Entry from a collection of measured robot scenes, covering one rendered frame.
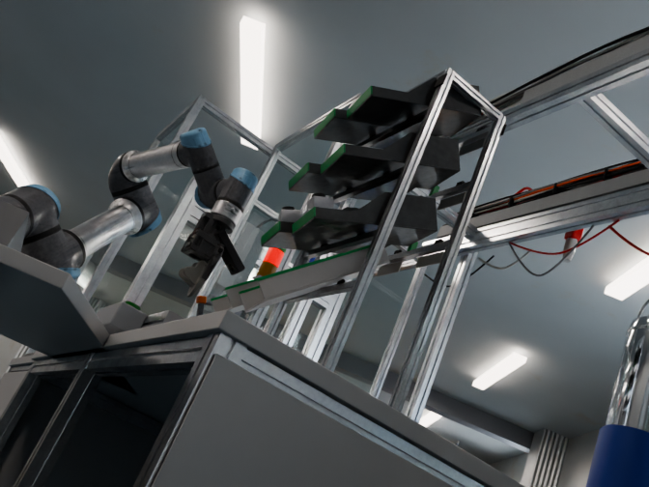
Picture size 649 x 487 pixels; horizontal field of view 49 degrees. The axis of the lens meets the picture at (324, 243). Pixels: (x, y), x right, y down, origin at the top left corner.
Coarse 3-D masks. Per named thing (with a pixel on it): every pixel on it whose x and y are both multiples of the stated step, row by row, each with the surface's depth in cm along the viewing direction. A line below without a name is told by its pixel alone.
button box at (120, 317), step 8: (112, 304) 171; (120, 304) 164; (128, 304) 165; (104, 312) 173; (112, 312) 165; (120, 312) 163; (128, 312) 164; (136, 312) 165; (104, 320) 168; (112, 320) 162; (120, 320) 163; (128, 320) 164; (136, 320) 165; (144, 320) 166; (112, 328) 165; (120, 328) 163; (128, 328) 164; (136, 328) 165
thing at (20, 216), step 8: (0, 200) 161; (0, 208) 160; (8, 208) 161; (16, 208) 161; (0, 216) 160; (8, 216) 160; (16, 216) 160; (24, 216) 160; (0, 224) 159; (8, 224) 159; (16, 224) 159; (24, 224) 161; (0, 232) 158; (8, 232) 158; (16, 232) 159; (24, 232) 162; (0, 240) 158; (8, 240) 158; (16, 240) 160; (16, 248) 162
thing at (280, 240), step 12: (276, 228) 154; (288, 228) 154; (264, 240) 162; (276, 240) 159; (288, 240) 159; (300, 240) 159; (312, 240) 160; (324, 240) 160; (336, 240) 160; (336, 252) 171
